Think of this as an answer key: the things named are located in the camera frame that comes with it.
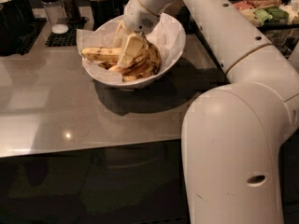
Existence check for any glass salt shaker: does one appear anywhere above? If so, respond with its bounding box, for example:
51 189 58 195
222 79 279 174
41 0 68 35

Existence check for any white tilted bowl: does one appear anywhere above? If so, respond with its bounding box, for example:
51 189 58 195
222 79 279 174
81 12 187 90

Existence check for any black rubber mat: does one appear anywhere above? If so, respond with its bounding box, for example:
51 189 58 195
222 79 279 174
45 17 87 47
16 18 47 55

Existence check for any black thermal carafe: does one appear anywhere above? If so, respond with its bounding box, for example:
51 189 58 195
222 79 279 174
0 0 35 55

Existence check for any black wire condiment rack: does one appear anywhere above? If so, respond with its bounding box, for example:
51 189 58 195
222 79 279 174
186 0 299 73

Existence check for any right curved yellow banana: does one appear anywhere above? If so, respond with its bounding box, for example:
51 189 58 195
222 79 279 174
148 44 162 75

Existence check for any white paper bowl liner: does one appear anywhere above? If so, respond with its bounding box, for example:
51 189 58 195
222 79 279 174
76 13 185 84

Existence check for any green packet stack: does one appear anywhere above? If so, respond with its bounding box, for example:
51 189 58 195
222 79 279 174
254 7 289 24

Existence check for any black stir stick holder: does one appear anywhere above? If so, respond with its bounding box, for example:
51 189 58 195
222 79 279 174
90 0 123 30

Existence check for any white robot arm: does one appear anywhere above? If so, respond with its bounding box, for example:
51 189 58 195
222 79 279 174
124 0 299 224

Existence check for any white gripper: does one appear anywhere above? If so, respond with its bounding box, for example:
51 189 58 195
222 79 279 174
112 0 177 68

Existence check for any glass pepper shaker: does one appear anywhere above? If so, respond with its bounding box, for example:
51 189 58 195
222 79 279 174
62 0 82 23

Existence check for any black left rubber mat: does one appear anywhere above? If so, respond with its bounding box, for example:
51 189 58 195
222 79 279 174
16 18 47 55

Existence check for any pink packet stack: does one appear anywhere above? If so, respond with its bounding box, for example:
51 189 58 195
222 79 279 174
234 1 252 10

